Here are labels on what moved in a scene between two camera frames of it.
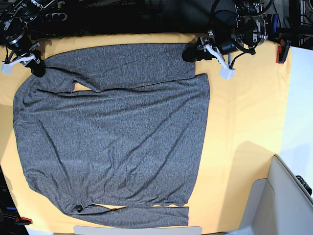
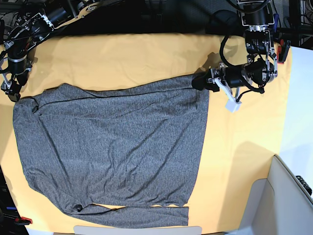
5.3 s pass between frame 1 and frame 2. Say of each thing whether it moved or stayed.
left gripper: moved
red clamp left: stayed
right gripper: moved
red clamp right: stayed
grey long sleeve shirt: moved
